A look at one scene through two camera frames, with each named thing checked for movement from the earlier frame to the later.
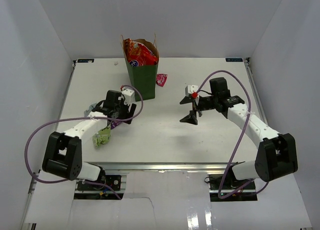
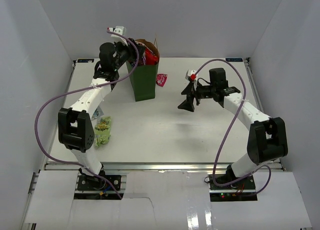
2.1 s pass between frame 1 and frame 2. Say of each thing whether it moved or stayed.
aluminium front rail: stayed
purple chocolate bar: moved
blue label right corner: stayed
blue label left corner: stayed
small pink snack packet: stayed
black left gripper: moved
